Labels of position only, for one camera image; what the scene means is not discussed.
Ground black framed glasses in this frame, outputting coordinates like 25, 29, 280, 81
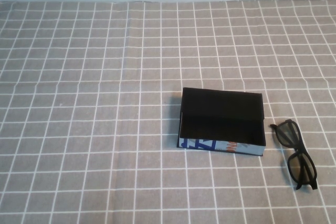
269, 119, 319, 191

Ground black printed glasses case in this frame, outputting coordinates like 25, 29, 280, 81
176, 87, 267, 157

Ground grey white-grid tablecloth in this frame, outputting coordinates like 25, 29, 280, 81
0, 0, 336, 224

